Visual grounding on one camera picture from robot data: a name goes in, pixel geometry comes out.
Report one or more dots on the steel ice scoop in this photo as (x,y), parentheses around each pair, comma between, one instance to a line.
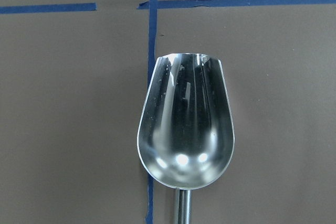
(186,136)

